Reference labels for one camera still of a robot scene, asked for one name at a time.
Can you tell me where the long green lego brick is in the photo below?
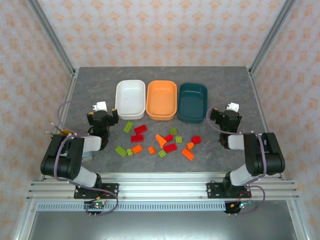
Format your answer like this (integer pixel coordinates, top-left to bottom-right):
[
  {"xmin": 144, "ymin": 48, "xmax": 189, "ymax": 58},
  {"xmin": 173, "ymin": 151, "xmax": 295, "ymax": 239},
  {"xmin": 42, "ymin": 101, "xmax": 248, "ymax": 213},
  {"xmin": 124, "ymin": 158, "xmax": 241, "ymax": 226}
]
[
  {"xmin": 122, "ymin": 121, "xmax": 134, "ymax": 134},
  {"xmin": 114, "ymin": 145, "xmax": 128, "ymax": 158}
]

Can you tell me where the orange wedge lego piece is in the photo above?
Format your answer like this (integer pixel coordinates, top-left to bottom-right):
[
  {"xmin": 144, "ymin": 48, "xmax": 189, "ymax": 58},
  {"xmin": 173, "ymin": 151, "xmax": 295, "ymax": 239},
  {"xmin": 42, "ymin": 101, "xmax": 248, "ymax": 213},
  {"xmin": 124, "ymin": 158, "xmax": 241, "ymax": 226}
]
[{"xmin": 155, "ymin": 134, "xmax": 168, "ymax": 148}]

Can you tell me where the white plastic container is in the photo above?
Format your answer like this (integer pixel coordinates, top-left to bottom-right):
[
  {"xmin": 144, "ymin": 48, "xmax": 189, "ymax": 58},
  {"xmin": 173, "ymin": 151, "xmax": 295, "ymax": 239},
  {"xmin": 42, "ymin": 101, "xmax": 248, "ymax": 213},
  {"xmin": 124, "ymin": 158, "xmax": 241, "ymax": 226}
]
[{"xmin": 114, "ymin": 79, "xmax": 147, "ymax": 120}]

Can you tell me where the teal plastic container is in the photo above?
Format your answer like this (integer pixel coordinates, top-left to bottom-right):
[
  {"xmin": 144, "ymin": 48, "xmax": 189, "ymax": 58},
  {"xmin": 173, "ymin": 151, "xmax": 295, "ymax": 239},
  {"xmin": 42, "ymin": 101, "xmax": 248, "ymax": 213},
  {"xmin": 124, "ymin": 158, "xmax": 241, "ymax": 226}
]
[{"xmin": 176, "ymin": 82, "xmax": 209, "ymax": 124}]

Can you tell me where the yellow pencil cup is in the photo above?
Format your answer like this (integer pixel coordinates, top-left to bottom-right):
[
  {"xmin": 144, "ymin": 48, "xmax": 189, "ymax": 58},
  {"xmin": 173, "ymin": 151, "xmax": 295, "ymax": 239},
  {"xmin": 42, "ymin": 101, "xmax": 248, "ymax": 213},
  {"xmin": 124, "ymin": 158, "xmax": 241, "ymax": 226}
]
[{"xmin": 57, "ymin": 129, "xmax": 75, "ymax": 138}]

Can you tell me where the orange plastic container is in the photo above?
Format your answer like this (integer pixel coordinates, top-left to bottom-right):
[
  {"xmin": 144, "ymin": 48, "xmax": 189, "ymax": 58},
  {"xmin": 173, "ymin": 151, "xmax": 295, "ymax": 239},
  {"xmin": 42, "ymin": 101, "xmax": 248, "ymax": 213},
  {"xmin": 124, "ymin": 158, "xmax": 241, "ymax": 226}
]
[{"xmin": 145, "ymin": 80, "xmax": 178, "ymax": 121}]

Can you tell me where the grey metal lower panel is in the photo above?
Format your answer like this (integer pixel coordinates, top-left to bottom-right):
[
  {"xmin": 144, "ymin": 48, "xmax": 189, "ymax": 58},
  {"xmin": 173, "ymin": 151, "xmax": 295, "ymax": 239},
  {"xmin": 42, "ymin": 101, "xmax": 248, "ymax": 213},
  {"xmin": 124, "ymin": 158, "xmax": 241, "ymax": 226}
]
[{"xmin": 27, "ymin": 211, "xmax": 300, "ymax": 240}]

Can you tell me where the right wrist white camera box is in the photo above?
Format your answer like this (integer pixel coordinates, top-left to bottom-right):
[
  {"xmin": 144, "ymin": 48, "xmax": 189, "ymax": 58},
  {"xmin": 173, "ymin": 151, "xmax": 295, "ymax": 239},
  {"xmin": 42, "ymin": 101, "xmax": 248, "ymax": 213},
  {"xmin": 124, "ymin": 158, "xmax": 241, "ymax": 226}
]
[{"xmin": 226, "ymin": 102, "xmax": 240, "ymax": 113}]

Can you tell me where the aluminium table side rail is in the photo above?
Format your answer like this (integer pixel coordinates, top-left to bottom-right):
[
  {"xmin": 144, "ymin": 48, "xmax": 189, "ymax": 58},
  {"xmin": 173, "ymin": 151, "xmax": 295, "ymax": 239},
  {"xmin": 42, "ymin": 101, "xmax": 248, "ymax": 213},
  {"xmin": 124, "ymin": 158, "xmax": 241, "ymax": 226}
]
[
  {"xmin": 39, "ymin": 69, "xmax": 79, "ymax": 181},
  {"xmin": 248, "ymin": 67, "xmax": 286, "ymax": 180}
]

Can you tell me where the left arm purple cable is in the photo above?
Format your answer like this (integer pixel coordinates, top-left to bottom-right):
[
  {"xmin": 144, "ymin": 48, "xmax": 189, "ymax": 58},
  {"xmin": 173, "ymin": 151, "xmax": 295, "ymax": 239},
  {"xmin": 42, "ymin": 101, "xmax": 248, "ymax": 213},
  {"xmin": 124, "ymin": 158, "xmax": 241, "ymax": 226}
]
[{"xmin": 54, "ymin": 100, "xmax": 120, "ymax": 217}]

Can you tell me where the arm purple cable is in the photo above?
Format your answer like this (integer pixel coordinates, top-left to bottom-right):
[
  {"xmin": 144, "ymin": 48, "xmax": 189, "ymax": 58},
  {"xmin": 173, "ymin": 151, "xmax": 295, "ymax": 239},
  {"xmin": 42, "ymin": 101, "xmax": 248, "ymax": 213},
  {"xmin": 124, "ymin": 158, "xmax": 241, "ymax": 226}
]
[
  {"xmin": 206, "ymin": 103, "xmax": 266, "ymax": 216},
  {"xmin": 54, "ymin": 100, "xmax": 120, "ymax": 217}
]

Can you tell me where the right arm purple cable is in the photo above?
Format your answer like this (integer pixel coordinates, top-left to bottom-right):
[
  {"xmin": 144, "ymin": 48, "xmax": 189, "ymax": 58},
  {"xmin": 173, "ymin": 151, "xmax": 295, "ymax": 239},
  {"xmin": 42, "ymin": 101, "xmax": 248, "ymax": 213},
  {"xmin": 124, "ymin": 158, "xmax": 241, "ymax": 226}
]
[{"xmin": 206, "ymin": 103, "xmax": 266, "ymax": 216}]

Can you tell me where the small circuit board with wires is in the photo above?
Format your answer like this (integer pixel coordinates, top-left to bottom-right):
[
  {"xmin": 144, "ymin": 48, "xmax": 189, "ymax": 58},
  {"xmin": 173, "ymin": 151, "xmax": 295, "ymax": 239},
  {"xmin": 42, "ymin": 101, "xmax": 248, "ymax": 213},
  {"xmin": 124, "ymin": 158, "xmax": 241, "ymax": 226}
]
[
  {"xmin": 83, "ymin": 196, "xmax": 109, "ymax": 216},
  {"xmin": 224, "ymin": 199, "xmax": 253, "ymax": 215}
]

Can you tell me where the wide aluminium mounting rail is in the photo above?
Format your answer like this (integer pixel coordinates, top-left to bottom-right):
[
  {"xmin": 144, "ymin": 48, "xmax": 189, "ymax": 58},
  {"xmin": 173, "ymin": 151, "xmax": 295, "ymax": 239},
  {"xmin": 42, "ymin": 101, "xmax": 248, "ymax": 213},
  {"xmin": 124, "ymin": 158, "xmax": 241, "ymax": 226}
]
[{"xmin": 26, "ymin": 171, "xmax": 300, "ymax": 201}]

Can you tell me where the aluminium frame post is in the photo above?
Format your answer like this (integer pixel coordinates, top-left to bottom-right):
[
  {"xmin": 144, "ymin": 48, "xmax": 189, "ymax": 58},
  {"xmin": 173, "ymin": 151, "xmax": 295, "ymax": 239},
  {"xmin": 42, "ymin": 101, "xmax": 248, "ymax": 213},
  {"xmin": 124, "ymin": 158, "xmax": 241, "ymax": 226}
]
[
  {"xmin": 286, "ymin": 199, "xmax": 312, "ymax": 240},
  {"xmin": 12, "ymin": 201, "xmax": 38, "ymax": 240},
  {"xmin": 26, "ymin": 0, "xmax": 77, "ymax": 77},
  {"xmin": 249, "ymin": 0, "xmax": 298, "ymax": 76}
]

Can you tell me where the slotted grey cable duct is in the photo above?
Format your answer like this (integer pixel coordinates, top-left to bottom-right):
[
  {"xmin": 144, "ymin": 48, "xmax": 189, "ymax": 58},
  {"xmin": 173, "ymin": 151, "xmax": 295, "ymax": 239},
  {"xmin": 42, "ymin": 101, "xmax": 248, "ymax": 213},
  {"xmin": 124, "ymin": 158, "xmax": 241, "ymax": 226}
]
[{"xmin": 36, "ymin": 202, "xmax": 226, "ymax": 212}]

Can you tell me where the lower aluminium frame post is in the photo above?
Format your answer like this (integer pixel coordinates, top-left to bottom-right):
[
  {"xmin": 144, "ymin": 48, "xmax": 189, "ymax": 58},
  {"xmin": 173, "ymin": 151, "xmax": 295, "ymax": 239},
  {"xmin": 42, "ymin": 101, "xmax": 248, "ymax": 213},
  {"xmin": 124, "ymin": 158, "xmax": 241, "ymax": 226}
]
[
  {"xmin": 286, "ymin": 199, "xmax": 312, "ymax": 240},
  {"xmin": 12, "ymin": 201, "xmax": 38, "ymax": 240}
]

